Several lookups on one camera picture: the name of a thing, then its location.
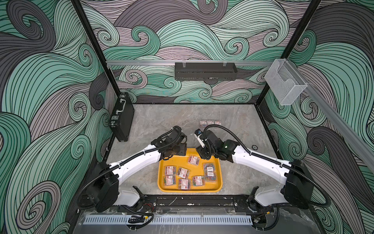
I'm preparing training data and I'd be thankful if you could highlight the paper clip box two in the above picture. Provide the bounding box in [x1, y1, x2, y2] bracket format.
[188, 156, 200, 166]

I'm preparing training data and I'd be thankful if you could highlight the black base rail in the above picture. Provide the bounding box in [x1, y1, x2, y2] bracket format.
[78, 194, 293, 214]

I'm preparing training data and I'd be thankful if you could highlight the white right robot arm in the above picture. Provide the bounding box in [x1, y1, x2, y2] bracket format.
[194, 124, 331, 209]

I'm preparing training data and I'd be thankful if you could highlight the black corner frame post right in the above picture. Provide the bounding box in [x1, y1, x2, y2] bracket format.
[256, 1, 320, 107]

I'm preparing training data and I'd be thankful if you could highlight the paper clip box five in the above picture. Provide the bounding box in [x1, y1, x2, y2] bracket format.
[177, 167, 190, 179]

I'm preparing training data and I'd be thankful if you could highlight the paper clip box eight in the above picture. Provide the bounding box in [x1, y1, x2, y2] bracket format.
[192, 176, 205, 186]

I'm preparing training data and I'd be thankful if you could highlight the paper clip box four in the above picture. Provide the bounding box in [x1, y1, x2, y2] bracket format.
[165, 166, 176, 176]

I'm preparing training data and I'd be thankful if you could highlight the white slotted cable duct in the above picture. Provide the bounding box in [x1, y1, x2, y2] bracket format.
[83, 214, 253, 226]

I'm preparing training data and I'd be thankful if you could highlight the black wall-mounted shelf tray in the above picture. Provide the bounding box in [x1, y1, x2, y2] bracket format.
[174, 62, 238, 82]

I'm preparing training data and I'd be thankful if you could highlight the aluminium wall rail back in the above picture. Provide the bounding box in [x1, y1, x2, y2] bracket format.
[106, 59, 274, 68]

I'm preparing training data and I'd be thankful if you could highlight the black briefcase with metal handle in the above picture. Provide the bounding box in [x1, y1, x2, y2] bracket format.
[109, 92, 135, 142]

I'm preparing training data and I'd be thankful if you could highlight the paper clip box nine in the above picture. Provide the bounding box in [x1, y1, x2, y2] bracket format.
[203, 163, 215, 173]

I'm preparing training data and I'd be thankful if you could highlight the paper clip box six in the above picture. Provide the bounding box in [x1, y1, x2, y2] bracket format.
[164, 175, 176, 186]

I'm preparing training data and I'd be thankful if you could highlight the paper clip box seven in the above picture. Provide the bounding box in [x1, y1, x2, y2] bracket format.
[178, 179, 191, 190]

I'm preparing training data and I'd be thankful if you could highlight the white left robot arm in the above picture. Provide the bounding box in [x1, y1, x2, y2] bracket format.
[76, 126, 187, 212]

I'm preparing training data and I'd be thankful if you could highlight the black corner frame post left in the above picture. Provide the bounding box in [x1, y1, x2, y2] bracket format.
[71, 0, 120, 96]

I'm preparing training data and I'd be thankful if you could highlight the yellow plastic tray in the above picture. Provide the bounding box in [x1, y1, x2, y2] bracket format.
[158, 148, 223, 193]

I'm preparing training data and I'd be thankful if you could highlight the aluminium wall rail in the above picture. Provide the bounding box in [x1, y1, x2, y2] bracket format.
[106, 59, 274, 68]
[287, 60, 374, 170]

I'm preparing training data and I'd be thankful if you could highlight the black corner frame post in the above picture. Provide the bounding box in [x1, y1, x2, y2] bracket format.
[256, 1, 320, 107]
[71, 0, 120, 96]

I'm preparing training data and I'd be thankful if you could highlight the clear acrylic wall holder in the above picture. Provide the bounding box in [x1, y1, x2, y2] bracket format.
[265, 58, 307, 106]

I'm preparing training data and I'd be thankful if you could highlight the paper clip box eleven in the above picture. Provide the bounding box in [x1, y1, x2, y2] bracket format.
[199, 121, 207, 127]

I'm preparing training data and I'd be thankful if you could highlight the aluminium wall rail right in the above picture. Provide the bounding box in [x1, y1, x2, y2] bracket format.
[287, 60, 374, 170]

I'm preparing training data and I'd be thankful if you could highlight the paper clip box ten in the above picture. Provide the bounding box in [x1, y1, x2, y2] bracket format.
[204, 172, 217, 182]

